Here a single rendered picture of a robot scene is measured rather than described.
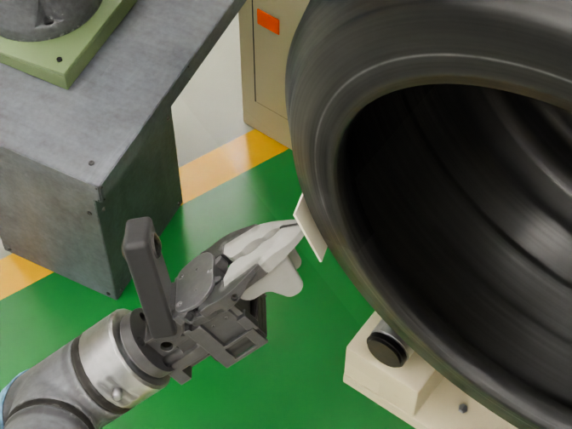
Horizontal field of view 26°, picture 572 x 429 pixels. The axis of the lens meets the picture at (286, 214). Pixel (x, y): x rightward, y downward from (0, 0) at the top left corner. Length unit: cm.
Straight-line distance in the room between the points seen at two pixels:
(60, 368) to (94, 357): 4
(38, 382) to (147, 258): 19
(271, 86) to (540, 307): 120
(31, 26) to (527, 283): 89
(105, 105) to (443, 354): 83
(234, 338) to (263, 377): 105
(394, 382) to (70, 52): 80
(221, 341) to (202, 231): 121
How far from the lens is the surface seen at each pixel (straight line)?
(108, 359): 120
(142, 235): 113
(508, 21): 79
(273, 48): 228
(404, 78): 87
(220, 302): 113
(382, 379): 128
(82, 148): 176
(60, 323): 231
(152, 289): 115
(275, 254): 112
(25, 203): 220
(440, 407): 132
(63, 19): 185
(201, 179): 245
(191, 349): 121
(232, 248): 117
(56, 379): 124
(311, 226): 113
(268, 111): 244
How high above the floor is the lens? 199
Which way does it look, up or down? 56 degrees down
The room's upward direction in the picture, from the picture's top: straight up
